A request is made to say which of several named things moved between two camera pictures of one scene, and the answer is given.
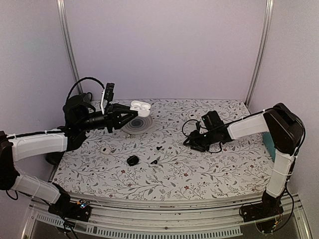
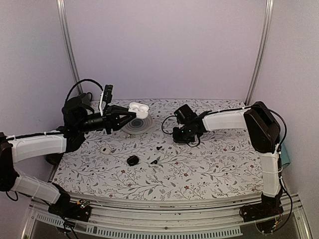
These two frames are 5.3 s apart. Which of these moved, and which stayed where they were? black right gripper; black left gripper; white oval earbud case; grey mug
Moved: black right gripper
Stayed: grey mug; white oval earbud case; black left gripper
